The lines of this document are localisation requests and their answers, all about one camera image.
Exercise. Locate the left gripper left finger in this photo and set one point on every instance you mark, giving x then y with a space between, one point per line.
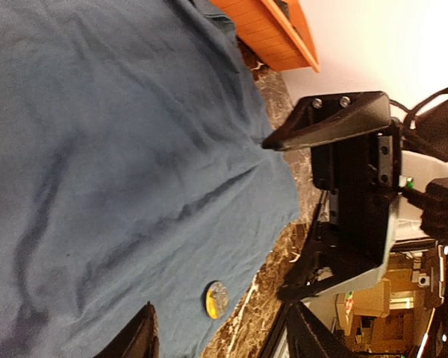
138 339

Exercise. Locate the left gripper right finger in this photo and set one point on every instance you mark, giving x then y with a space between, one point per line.
308 337

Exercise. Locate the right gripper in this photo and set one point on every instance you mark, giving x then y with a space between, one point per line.
359 167

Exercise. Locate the round yellow grey brooch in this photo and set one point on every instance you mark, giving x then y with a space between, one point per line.
216 300

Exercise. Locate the blue t-shirt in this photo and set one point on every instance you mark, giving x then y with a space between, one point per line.
131 174

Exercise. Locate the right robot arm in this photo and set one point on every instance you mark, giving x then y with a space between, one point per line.
432 201

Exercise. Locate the orange plastic basin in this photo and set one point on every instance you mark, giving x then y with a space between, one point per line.
283 41

